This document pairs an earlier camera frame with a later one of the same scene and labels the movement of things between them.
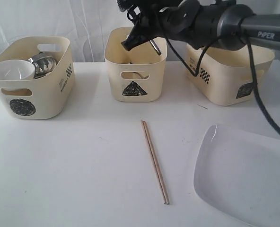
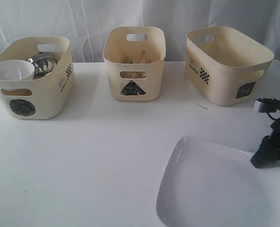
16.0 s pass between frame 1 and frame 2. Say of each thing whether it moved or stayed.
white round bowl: stayed
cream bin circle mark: stayed
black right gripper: moved
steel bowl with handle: stayed
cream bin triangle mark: stayed
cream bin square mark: stayed
